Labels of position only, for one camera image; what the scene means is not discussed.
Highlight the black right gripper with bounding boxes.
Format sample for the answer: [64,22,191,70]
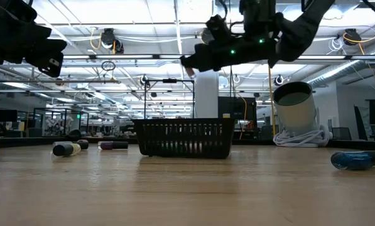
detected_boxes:
[180,31,279,73]

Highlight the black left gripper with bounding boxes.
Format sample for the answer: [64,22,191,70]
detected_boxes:
[0,6,68,78]

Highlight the black plastic slotted basket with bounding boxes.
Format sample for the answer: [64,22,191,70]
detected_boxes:
[131,117,237,159]

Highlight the cream yellow nail polish bottle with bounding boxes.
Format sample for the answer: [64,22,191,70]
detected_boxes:
[52,143,82,157]

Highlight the lavender nail polish bottle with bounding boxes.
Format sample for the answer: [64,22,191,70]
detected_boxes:
[53,139,90,150]

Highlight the dark purple nail polish bottle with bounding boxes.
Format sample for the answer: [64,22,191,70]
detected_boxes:
[97,141,129,151]

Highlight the deep blue nail polish bottle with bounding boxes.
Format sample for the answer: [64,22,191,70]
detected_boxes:
[330,150,375,171]

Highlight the white room pillar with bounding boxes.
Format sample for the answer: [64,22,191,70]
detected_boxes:
[194,69,220,119]

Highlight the black room cabinet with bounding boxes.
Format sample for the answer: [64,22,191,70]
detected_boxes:
[217,96,258,141]

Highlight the black desk monitor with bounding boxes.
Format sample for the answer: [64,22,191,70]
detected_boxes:
[0,109,19,123]

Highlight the grey mesh chair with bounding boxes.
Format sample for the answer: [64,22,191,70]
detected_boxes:
[330,126,353,141]

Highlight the large ceiling cable reel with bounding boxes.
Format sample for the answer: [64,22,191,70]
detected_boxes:
[343,28,362,46]
[200,28,215,45]
[100,28,125,55]

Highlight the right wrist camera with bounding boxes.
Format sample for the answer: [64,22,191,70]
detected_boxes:
[205,14,238,43]

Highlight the black metal stand frame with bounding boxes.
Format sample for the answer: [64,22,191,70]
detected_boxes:
[142,78,196,120]

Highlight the yellow cable by cabinet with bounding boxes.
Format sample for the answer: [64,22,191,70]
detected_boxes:
[237,94,248,141]

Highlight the white coiled cable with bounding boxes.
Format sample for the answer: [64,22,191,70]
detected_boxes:
[272,124,334,148]

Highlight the silver ceiling duct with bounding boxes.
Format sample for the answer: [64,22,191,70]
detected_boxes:
[306,59,375,89]

